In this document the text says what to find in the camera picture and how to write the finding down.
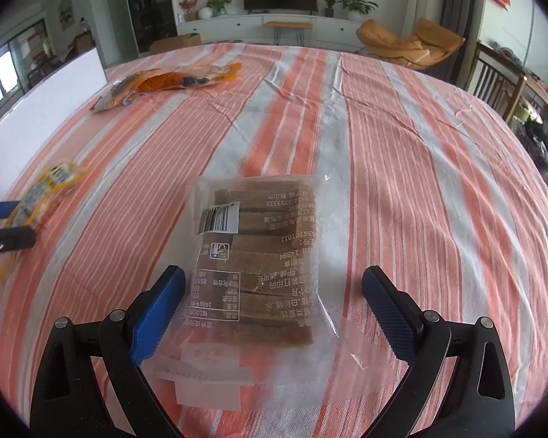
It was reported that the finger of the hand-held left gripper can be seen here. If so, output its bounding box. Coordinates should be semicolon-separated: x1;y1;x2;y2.
0;227;37;268
0;197;21;220

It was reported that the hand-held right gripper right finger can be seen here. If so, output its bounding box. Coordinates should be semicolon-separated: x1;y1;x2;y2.
362;265;517;438

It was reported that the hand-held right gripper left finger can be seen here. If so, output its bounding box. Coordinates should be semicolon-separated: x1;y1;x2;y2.
30;265;186;438

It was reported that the yellow-edged clear snack packet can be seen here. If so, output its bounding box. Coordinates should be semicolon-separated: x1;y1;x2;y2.
0;160;91;281

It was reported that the clear bag of brown bars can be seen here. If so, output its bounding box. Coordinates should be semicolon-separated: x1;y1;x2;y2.
153;173;348;414

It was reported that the orange and brown snack packet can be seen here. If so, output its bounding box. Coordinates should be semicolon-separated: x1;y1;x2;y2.
90;68;211;114

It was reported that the white board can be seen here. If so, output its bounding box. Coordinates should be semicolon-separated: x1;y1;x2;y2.
0;46;108;147

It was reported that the orange striped tablecloth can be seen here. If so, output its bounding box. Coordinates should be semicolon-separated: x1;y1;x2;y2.
0;41;548;438

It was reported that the cardboard box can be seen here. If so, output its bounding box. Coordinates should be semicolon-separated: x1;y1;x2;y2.
149;33;202;54

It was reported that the dark display cabinet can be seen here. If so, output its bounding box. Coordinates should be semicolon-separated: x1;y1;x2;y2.
122;0;179;58

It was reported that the orange lounge chair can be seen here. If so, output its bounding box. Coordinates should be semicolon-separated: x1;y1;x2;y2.
356;17;465;71

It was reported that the dark wooden chair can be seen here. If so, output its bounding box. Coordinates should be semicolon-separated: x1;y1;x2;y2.
468;41;528;122

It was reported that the white television cabinet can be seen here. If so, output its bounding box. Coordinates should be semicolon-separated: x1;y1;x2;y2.
176;13;375;53

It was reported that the green potted plant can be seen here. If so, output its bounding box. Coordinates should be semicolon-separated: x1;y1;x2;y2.
205;0;235;18

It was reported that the wooden bench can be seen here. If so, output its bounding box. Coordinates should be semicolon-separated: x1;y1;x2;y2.
263;21;312;46

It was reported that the large plant in white pot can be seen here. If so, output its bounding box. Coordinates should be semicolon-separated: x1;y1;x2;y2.
337;0;379;23

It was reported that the grey curtain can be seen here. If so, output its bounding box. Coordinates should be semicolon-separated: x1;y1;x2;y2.
438;0;487;51

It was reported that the framed wall picture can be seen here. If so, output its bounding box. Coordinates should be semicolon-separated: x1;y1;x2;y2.
57;0;74;32

